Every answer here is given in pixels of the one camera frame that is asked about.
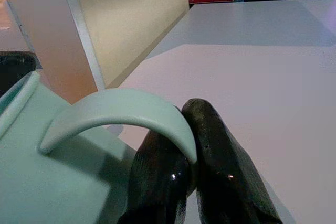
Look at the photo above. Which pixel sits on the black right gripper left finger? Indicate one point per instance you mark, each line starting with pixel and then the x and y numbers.
pixel 157 176

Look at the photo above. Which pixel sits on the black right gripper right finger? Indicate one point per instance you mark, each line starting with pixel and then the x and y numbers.
pixel 225 182

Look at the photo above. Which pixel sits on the mint green ceramic mug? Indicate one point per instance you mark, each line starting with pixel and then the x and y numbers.
pixel 39 182

